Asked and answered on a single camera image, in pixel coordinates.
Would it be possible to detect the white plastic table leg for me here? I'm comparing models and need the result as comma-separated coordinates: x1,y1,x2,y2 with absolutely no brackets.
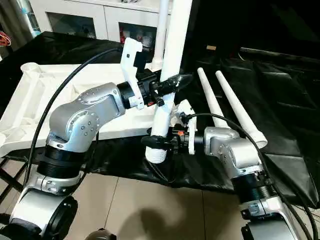
197,67,229,129
152,0,171,72
144,0,194,164
215,70,269,150

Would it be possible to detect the white plastic table top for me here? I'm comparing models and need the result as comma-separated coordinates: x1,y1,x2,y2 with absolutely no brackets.
0,62,173,160

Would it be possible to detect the white cabinet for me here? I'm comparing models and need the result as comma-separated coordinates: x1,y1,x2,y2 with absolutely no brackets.
29,0,173,49

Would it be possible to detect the large black furniture piece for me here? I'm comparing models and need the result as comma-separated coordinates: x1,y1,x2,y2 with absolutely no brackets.
181,0,320,63

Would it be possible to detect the black robot left foot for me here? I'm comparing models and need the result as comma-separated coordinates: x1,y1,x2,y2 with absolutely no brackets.
87,228,117,240

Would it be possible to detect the black mat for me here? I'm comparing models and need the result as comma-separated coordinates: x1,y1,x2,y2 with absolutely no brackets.
0,31,320,209

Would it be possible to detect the pale blue translucent object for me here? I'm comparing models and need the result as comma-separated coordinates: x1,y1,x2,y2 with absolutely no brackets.
17,0,42,37

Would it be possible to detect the red clothes hanger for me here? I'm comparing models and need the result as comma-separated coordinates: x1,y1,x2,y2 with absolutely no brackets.
0,31,11,47

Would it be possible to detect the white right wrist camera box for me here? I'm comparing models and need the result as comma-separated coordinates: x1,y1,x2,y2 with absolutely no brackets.
173,99,199,154

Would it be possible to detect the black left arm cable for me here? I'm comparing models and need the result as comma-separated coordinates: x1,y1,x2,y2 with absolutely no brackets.
22,47,126,187

